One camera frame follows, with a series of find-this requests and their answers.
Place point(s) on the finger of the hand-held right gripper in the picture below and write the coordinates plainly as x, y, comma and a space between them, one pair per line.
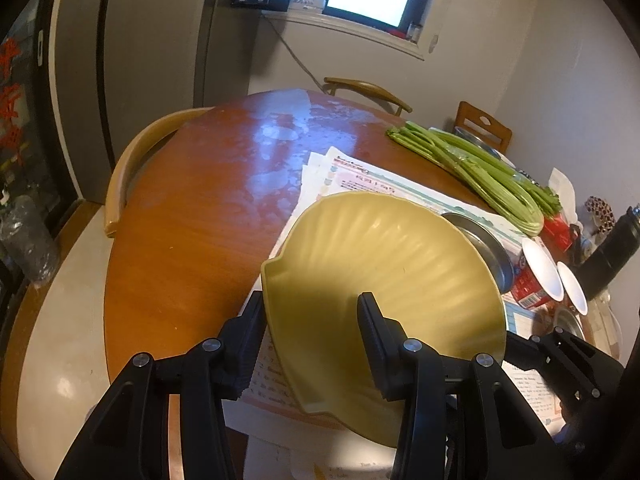
575, 360

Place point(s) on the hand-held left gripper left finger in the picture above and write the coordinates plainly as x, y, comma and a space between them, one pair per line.
247, 355

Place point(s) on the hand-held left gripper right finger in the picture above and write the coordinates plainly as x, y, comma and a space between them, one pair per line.
375, 345

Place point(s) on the yellow shell-shaped plate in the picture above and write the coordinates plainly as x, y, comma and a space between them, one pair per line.
380, 250

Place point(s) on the black thermos bottle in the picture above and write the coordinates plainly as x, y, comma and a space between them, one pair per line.
605, 255

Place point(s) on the red tissue box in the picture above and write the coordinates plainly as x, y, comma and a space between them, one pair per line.
557, 232

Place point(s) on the brown white beaded ornament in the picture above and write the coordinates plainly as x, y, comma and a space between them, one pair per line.
600, 212

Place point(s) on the printed newspaper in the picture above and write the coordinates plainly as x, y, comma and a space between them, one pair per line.
350, 175

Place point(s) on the white tissue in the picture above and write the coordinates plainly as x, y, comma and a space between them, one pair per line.
562, 187

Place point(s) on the celery bunch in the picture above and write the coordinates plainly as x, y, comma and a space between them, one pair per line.
500, 195
470, 147

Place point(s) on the curved wooden armchair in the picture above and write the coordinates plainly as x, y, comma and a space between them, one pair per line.
130, 160
370, 91

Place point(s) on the steel pot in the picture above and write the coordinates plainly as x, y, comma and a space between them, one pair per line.
475, 139

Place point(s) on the wooden chair with cutout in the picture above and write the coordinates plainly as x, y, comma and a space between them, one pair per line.
482, 127

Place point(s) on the clear plastic bag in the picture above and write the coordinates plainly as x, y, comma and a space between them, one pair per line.
27, 240

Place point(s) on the small metal can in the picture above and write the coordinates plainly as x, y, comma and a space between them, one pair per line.
415, 32

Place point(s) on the grey refrigerator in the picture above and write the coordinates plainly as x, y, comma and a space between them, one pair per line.
150, 50

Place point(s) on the glass door red decoration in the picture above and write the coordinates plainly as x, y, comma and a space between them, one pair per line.
20, 125

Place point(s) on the white flat box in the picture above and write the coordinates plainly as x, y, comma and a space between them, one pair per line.
307, 3

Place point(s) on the black plastic frame holder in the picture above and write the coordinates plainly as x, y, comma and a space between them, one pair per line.
575, 245

